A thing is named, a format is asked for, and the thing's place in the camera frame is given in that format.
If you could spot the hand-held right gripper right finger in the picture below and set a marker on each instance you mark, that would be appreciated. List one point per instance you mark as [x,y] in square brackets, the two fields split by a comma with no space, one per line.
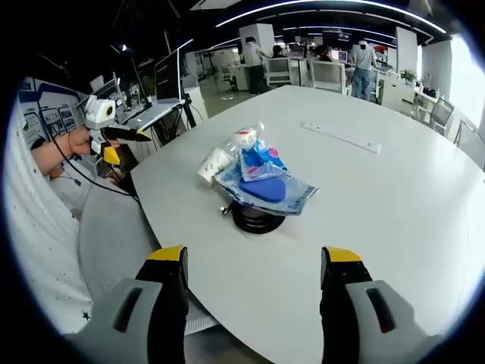
[379,311]

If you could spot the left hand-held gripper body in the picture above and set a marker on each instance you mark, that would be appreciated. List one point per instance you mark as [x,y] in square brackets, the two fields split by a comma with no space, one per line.
[99,113]

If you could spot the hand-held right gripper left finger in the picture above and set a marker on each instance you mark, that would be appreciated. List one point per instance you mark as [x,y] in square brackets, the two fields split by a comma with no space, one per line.
[125,311]

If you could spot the white paper cup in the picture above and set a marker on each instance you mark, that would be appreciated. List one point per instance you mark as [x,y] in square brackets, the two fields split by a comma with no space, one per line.
[210,167]

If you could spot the clear plastic bottle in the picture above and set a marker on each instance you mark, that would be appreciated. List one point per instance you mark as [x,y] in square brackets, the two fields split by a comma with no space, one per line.
[242,138]

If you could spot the small blue plastic packet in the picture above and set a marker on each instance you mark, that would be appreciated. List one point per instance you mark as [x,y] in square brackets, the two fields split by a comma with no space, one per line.
[261,161]

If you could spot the large blue printed plastic bag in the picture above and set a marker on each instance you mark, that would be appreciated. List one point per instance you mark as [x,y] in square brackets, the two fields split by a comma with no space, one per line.
[299,195]

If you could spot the blue heart-shaped sponge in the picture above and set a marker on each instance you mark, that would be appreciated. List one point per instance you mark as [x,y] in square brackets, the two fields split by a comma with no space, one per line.
[265,189]

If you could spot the person's left hand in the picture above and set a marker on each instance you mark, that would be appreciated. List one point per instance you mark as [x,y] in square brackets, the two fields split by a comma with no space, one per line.
[77,143]

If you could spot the silver laptop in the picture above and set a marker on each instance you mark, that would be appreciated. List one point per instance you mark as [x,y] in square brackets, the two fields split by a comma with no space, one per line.
[163,95]

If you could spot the white table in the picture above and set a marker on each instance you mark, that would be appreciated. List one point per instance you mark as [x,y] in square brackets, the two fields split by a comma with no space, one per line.
[379,212]

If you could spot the person's white starred clothing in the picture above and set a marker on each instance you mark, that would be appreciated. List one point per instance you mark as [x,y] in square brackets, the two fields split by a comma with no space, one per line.
[34,227]

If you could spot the white mesh office chair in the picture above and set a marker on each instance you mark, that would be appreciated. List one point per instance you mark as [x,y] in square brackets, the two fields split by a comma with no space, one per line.
[441,113]
[470,140]

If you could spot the green potted plant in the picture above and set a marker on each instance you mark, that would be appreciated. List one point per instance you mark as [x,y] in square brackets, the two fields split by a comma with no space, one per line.
[408,75]

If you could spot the wall poster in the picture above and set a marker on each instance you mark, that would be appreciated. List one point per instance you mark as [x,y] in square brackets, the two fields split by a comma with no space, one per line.
[45,113]

